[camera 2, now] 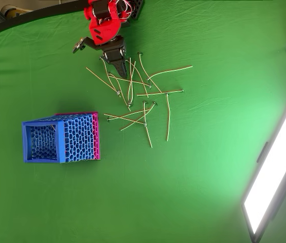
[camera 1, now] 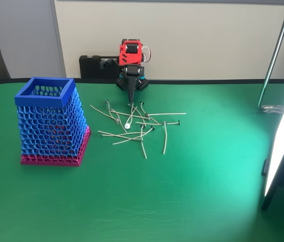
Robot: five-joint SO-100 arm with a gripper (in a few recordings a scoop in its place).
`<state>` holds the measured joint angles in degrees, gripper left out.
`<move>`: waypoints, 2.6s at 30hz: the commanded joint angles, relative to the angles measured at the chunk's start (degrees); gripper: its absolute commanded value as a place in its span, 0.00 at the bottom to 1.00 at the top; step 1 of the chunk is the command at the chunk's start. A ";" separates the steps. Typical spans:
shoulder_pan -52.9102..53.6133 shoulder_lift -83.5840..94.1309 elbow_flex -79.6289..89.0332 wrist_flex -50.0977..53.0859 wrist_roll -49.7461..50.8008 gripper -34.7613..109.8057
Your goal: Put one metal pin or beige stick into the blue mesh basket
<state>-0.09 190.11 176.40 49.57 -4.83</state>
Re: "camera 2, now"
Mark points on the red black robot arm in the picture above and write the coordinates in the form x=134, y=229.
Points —
x=105, y=27

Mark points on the white yellow sneaker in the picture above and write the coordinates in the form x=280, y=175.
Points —
x=16, y=12

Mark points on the blue pink lattice basket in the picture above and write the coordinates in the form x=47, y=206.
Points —
x=78, y=136

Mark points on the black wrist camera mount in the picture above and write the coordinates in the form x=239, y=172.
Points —
x=88, y=41

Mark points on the green cloth with black rim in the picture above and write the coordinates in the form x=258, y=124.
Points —
x=143, y=189

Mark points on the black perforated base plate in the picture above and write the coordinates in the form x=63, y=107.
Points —
x=137, y=8

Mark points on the black framed LED light panel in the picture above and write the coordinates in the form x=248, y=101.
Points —
x=274, y=172

